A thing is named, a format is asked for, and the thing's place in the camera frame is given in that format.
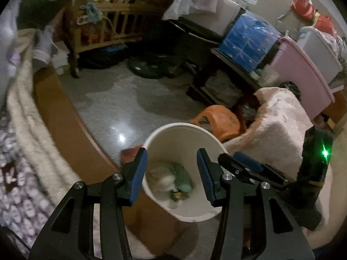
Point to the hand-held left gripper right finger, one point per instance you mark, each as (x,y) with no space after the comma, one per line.
(204,173)

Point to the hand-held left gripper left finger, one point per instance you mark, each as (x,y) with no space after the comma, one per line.
(138,173)

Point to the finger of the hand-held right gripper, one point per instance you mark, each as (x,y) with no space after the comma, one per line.
(248,160)
(235,166)

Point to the green towel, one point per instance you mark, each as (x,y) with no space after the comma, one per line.
(181,176)

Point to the white trash bin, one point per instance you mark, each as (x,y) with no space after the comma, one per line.
(168,140)

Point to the red plastic item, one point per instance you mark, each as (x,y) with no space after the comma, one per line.
(130,153)

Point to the pale pink fuzzy blanket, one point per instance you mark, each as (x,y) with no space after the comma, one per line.
(276,130)

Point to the orange plastic stool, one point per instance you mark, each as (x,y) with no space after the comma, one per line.
(222,119)

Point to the grey woven sack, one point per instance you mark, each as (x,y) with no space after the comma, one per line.
(222,89)

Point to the dark round object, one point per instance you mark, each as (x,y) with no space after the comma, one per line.
(290,90)

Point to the pink plastic tub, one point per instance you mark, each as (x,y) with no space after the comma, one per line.
(298,67)

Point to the white storage box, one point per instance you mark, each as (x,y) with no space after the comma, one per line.
(317,51)

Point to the beige fuzzy blanket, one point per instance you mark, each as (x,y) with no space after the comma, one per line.
(32,119)

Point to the blue drawer cabinet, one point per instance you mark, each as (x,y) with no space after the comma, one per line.
(249,40)

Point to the printed fleece blanket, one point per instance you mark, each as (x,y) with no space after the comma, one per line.
(19,203)

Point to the black metal table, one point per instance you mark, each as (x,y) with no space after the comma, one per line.
(200,29)

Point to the red plastic bag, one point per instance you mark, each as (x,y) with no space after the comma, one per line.
(302,5)
(325,25)

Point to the grey white box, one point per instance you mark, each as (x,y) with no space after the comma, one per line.
(225,13)

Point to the wooden crib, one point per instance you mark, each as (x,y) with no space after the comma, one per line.
(113,21)

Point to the grey fleece blanket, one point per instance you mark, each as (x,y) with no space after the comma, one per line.
(8,59)

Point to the green pillow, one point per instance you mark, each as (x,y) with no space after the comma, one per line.
(46,5)

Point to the wooden bed frame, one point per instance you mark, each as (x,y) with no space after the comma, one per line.
(81,146)

